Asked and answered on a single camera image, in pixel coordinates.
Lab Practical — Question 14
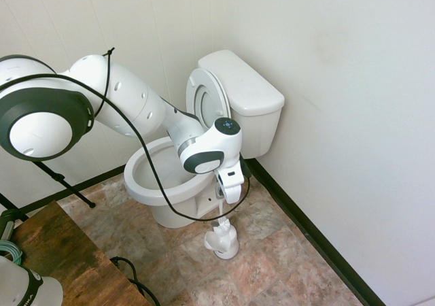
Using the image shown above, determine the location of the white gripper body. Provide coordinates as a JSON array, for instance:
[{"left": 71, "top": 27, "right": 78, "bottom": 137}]
[{"left": 214, "top": 161, "right": 246, "bottom": 205}]

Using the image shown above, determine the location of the white toilet brush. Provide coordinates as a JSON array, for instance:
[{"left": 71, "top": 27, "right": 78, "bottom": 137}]
[{"left": 209, "top": 197, "right": 232, "bottom": 236}]

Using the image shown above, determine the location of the white toilet bowl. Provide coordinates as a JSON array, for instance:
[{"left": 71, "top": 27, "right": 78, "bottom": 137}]
[{"left": 123, "top": 136, "right": 222, "bottom": 228}]

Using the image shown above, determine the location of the white toilet brush holder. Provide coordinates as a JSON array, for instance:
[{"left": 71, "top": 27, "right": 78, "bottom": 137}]
[{"left": 203, "top": 222, "right": 240, "bottom": 260}]

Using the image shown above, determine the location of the white toilet tank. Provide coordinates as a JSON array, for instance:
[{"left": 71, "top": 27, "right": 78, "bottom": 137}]
[{"left": 228, "top": 95, "right": 283, "bottom": 160}]

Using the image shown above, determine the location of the white toilet tank lid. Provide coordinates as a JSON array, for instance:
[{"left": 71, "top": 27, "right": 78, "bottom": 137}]
[{"left": 198, "top": 50, "right": 285, "bottom": 117}]

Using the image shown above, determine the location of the black baseboard strip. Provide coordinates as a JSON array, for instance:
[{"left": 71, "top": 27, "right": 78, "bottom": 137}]
[
  {"left": 20, "top": 165, "right": 129, "bottom": 216},
  {"left": 244, "top": 158, "right": 387, "bottom": 306}
]

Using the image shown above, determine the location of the dark wooden table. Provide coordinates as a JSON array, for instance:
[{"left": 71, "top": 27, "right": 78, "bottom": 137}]
[{"left": 10, "top": 200, "right": 150, "bottom": 306}]

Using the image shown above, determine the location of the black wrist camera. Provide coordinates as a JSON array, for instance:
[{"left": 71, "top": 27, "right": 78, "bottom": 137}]
[{"left": 239, "top": 152, "right": 252, "bottom": 180}]

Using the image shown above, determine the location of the white toilet seat ring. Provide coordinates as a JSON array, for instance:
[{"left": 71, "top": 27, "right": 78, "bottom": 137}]
[{"left": 185, "top": 67, "right": 230, "bottom": 130}]

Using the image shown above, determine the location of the black cable on table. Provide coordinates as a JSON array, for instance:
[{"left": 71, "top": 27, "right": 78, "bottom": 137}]
[{"left": 110, "top": 256, "right": 160, "bottom": 306}]

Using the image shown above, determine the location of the black camera tripod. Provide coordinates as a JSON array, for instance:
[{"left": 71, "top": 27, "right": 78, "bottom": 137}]
[{"left": 0, "top": 159, "right": 97, "bottom": 220}]

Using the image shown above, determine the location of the dark green cylindrical post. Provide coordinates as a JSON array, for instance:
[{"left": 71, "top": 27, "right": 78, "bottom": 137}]
[{"left": 0, "top": 209, "right": 16, "bottom": 246}]

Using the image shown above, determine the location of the green coiled cable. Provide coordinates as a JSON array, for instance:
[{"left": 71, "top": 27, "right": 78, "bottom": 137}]
[{"left": 0, "top": 241, "right": 23, "bottom": 269}]

